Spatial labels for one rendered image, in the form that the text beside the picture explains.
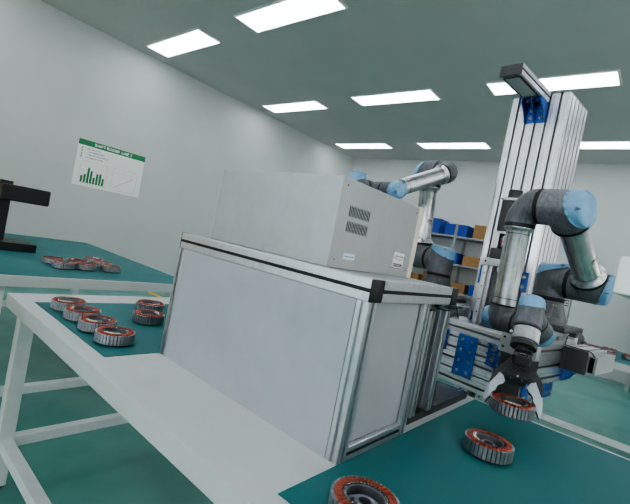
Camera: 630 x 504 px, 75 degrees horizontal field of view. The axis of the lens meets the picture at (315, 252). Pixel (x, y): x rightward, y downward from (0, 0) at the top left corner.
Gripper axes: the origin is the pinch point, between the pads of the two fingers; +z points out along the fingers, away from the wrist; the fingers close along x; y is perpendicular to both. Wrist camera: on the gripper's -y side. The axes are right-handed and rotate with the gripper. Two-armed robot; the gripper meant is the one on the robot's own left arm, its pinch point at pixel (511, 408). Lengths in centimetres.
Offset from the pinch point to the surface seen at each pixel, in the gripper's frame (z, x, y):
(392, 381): 10.4, 25.2, -29.7
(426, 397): 5.8, 20.7, -5.4
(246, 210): -15, 70, -51
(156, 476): 65, 130, 53
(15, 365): 47, 164, -13
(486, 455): 15.9, 3.4, -14.8
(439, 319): -13.4, 21.7, -15.3
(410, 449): 21.7, 18.5, -22.2
